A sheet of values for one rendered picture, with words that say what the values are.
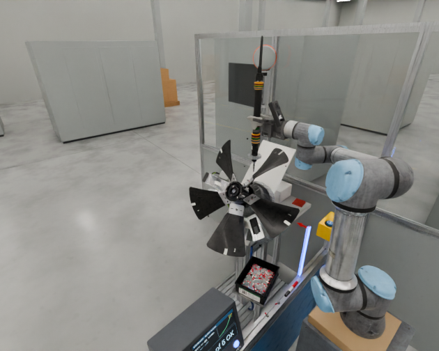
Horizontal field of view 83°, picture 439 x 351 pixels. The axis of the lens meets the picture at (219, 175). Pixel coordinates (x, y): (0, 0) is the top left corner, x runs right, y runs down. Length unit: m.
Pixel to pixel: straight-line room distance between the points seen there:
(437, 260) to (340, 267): 1.17
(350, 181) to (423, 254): 1.34
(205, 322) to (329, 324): 0.51
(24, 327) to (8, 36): 11.38
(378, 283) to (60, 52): 6.27
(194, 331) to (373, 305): 0.58
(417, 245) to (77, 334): 2.47
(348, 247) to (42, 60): 6.17
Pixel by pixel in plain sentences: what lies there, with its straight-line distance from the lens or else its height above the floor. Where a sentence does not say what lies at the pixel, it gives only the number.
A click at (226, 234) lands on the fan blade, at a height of 1.02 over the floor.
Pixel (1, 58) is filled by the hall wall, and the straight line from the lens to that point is 13.02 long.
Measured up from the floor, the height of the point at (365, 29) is 2.03.
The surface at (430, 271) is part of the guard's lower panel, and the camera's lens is 2.08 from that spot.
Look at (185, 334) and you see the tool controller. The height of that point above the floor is 1.25.
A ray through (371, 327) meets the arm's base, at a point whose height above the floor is 1.08.
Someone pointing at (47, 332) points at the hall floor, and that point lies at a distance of 2.65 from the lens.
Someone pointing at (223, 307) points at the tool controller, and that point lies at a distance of 0.87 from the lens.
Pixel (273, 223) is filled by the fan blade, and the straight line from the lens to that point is 1.33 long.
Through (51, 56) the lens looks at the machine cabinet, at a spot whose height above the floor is 1.79.
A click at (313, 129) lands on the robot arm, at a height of 1.67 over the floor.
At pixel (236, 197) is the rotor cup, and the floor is 1.20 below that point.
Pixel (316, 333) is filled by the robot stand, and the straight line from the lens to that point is 1.18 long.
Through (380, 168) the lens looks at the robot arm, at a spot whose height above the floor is 1.67.
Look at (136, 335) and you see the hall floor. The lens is 2.36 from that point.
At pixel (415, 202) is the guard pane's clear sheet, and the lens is 1.88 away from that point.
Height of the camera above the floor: 1.97
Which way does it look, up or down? 28 degrees down
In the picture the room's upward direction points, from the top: 1 degrees counter-clockwise
